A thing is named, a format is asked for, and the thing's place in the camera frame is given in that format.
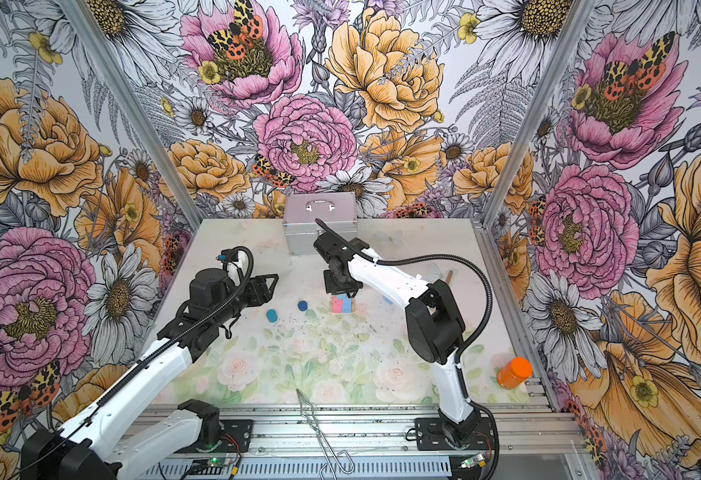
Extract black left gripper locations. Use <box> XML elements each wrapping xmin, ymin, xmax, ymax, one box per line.
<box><xmin>213</xmin><ymin>275</ymin><xmax>278</xmax><ymax>324</ymax></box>

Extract green circuit board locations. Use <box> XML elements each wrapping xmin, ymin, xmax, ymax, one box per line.
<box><xmin>186</xmin><ymin>457</ymin><xmax>240</xmax><ymax>476</ymax></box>
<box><xmin>459</xmin><ymin>453</ymin><xmax>486</xmax><ymax>469</ymax></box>

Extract pink rectangular block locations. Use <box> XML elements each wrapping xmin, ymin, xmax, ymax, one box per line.
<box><xmin>332</xmin><ymin>296</ymin><xmax>344</xmax><ymax>314</ymax></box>

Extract orange plastic bottle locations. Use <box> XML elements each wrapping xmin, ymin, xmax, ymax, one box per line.
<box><xmin>496</xmin><ymin>357</ymin><xmax>533</xmax><ymax>389</ymax></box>

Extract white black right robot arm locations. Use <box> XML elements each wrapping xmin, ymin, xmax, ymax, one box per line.
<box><xmin>314</xmin><ymin>219</ymin><xmax>499</xmax><ymax>453</ymax></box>

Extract metal wire tongs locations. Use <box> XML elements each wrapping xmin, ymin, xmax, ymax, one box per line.
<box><xmin>296</xmin><ymin>389</ymin><xmax>355</xmax><ymax>480</ymax></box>

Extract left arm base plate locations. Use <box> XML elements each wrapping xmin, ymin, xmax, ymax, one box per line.
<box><xmin>214</xmin><ymin>419</ymin><xmax>254</xmax><ymax>454</ymax></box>

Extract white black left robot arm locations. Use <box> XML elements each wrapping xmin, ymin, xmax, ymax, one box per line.
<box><xmin>16</xmin><ymin>246</ymin><xmax>278</xmax><ymax>479</ymax></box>

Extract right green circuit board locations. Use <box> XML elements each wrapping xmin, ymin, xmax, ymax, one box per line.
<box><xmin>459</xmin><ymin>453</ymin><xmax>486</xmax><ymax>469</ymax></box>

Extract left green circuit board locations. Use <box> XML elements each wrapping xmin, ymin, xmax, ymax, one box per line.
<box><xmin>186</xmin><ymin>457</ymin><xmax>240</xmax><ymax>476</ymax></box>

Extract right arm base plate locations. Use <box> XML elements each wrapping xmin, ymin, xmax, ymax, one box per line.
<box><xmin>405</xmin><ymin>417</ymin><xmax>497</xmax><ymax>452</ymax></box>

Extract silver aluminium case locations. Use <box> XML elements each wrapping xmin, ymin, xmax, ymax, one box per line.
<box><xmin>282</xmin><ymin>192</ymin><xmax>360</xmax><ymax>257</ymax></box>

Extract aluminium rail frame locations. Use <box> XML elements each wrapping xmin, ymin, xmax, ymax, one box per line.
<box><xmin>124</xmin><ymin>405</ymin><xmax>586</xmax><ymax>458</ymax></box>

